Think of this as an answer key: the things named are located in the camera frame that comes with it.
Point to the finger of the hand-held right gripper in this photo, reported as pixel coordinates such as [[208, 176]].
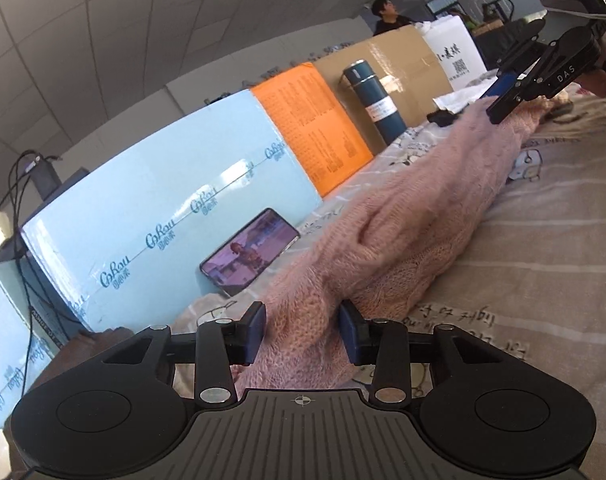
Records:
[[505, 95], [525, 42]]

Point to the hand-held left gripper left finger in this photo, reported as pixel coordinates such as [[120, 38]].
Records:
[[255, 332]]

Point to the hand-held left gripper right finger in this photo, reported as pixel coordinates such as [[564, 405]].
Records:
[[348, 332]]

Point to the pink knit sweater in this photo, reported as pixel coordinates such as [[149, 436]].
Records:
[[413, 220]]

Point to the person's right hand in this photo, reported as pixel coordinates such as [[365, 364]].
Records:
[[598, 82]]

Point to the black and silver tufted headboard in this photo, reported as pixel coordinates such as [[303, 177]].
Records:
[[503, 42]]

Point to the white folded garment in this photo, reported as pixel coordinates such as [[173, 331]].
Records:
[[463, 96]]

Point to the dark folded garment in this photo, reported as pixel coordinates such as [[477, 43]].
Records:
[[443, 117]]

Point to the white tote bag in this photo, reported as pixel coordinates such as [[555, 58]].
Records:
[[453, 50]]

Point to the black smartphone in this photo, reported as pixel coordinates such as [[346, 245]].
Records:
[[250, 252]]

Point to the large taped cardboard box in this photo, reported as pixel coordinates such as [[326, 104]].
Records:
[[413, 60]]

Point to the blue vacuum bottle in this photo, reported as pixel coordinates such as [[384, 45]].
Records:
[[378, 100]]

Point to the cartoon printed bedsheet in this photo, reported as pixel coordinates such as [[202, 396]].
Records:
[[543, 240]]

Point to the light blue printed box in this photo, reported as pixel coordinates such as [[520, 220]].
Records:
[[8, 355], [158, 195]]

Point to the orange printed box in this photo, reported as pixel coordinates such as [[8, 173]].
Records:
[[313, 120]]

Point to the black power adapter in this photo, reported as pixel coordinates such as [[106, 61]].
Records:
[[45, 177]]

